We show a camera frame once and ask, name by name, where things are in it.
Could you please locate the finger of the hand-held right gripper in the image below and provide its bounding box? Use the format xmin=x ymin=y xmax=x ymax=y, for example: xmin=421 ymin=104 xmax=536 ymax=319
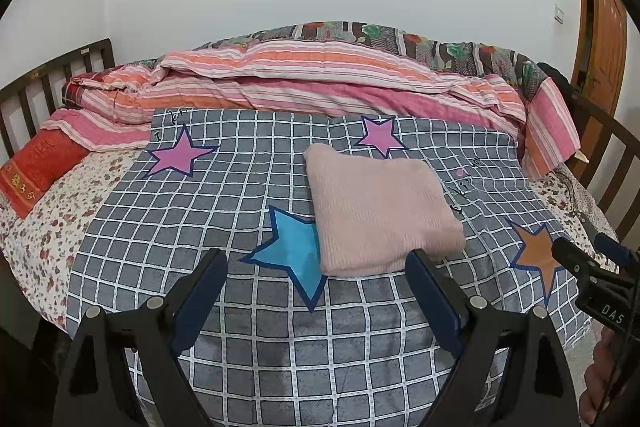
xmin=551 ymin=237 xmax=621 ymax=289
xmin=594 ymin=232 xmax=634 ymax=269

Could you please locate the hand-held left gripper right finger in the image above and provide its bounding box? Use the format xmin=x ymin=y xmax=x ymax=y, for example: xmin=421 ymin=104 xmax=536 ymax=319
xmin=405 ymin=248 xmax=581 ymax=427

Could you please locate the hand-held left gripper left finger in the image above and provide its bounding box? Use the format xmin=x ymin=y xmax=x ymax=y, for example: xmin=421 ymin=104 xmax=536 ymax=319
xmin=52 ymin=248 xmax=230 ymax=427

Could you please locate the pink knitted sweater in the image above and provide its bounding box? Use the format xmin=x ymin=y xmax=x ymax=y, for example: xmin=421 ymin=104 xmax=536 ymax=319
xmin=304 ymin=143 xmax=467 ymax=279

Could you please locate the person's right hand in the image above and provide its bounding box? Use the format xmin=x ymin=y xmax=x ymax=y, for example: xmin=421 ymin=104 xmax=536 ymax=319
xmin=581 ymin=331 xmax=640 ymax=426

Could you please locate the grey checked star blanket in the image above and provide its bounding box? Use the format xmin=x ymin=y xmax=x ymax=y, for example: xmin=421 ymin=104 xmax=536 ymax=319
xmin=65 ymin=107 xmax=593 ymax=427

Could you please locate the dark wooden footboard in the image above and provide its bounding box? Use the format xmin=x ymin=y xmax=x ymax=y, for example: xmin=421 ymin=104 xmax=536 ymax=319
xmin=537 ymin=62 xmax=640 ymax=248

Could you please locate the pink striped pillow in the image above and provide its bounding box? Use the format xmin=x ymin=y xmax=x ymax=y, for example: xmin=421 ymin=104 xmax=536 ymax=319
xmin=520 ymin=77 xmax=582 ymax=180

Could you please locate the floral bedsheet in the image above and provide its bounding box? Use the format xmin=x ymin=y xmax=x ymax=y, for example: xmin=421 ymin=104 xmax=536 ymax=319
xmin=0 ymin=152 xmax=621 ymax=333

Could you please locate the dark cloth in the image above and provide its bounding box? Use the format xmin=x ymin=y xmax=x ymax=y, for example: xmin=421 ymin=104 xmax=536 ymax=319
xmin=536 ymin=62 xmax=581 ymax=100

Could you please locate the orange wooden door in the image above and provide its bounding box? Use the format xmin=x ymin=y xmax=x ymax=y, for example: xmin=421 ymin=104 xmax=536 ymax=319
xmin=570 ymin=0 xmax=628 ymax=118

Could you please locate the red pillow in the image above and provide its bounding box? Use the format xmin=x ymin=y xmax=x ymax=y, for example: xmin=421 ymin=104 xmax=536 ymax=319
xmin=0 ymin=129 xmax=90 ymax=219

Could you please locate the red plaid cloth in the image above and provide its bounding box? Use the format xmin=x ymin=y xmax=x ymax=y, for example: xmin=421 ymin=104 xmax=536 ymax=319
xmin=62 ymin=72 xmax=121 ymax=110

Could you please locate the pink striped quilt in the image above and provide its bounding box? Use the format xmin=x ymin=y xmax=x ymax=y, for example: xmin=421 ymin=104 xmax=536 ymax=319
xmin=40 ymin=39 xmax=531 ymax=152

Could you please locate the dark wooden headboard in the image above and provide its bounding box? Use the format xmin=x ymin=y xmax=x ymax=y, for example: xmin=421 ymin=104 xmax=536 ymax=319
xmin=0 ymin=38 xmax=117 ymax=158

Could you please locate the floral patchwork quilt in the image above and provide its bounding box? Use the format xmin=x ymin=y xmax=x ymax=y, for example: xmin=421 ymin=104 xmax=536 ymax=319
xmin=192 ymin=21 xmax=551 ymax=108

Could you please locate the black cable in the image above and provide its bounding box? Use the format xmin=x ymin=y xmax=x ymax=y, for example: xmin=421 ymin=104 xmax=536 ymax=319
xmin=557 ymin=167 xmax=598 ymax=238

